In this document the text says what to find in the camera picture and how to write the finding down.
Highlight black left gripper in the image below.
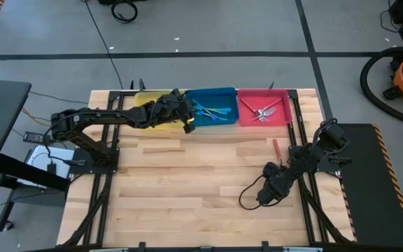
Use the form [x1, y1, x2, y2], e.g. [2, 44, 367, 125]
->
[145, 97, 197, 135]

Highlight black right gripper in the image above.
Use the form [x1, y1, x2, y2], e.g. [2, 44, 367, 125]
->
[257, 172, 294, 208]

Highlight blue plastic bin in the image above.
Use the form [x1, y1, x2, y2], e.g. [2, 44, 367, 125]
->
[186, 87, 240, 127]

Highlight yellow plastic bin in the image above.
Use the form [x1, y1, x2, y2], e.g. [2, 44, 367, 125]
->
[134, 90, 188, 131]

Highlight pink plastic bin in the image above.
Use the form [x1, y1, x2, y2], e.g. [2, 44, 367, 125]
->
[236, 87, 293, 127]

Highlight black hazard-striped mat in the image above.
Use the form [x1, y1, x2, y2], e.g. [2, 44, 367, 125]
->
[337, 122, 403, 249]

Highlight white paper box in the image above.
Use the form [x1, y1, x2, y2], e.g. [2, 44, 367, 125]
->
[26, 145, 76, 186]

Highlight orange vacuum cleaner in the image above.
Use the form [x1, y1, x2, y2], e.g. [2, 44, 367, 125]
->
[358, 45, 403, 128]

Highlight black power adapter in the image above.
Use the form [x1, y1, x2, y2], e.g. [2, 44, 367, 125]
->
[22, 130, 51, 144]

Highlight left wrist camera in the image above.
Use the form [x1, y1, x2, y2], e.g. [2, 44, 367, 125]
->
[168, 88, 189, 105]

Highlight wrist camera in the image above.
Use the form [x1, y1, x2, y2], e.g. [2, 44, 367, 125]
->
[168, 88, 189, 105]
[262, 162, 282, 180]

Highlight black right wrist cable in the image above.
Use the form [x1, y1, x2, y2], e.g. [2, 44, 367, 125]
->
[237, 174, 271, 211]

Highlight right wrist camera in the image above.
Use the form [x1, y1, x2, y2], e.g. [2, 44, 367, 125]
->
[262, 162, 282, 180]

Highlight black table frame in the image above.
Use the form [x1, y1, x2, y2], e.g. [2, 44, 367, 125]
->
[57, 89, 355, 252]

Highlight black floor cable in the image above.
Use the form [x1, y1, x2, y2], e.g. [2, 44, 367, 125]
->
[80, 0, 125, 90]

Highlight coiled black cable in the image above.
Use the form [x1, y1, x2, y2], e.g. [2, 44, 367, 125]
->
[110, 0, 139, 25]

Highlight black desk leg frame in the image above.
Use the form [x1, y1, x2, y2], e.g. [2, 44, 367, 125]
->
[0, 152, 70, 234]

